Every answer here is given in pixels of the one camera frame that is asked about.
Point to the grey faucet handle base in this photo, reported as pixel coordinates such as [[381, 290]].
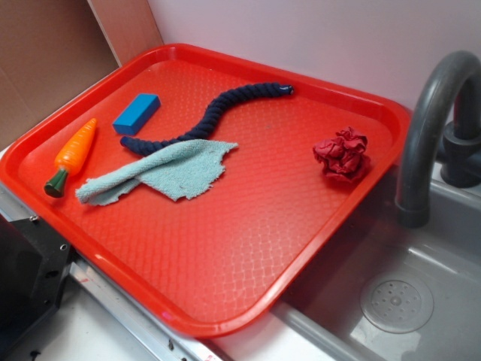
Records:
[[461, 141]]

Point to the round sink drain cover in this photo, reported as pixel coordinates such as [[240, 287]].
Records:
[[396, 305]]

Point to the red plastic tray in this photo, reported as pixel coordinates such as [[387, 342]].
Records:
[[213, 264]]

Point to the grey curved faucet spout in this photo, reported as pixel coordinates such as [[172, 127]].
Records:
[[432, 112]]

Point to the grey plastic sink basin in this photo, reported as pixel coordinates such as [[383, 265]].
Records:
[[323, 302]]

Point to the blue rectangular block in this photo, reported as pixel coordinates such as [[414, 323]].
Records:
[[136, 114]]

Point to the brown cardboard panel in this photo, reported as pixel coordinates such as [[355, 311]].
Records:
[[51, 51]]

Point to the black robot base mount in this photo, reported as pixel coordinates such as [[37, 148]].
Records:
[[35, 261]]

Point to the aluminium rail with screws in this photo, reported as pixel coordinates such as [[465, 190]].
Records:
[[87, 317]]

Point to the light blue torn cloth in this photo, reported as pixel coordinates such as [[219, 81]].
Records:
[[183, 170]]

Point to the red paper ball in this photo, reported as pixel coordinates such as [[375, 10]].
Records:
[[343, 157]]

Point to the orange toy carrot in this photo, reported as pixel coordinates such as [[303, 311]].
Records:
[[70, 159]]

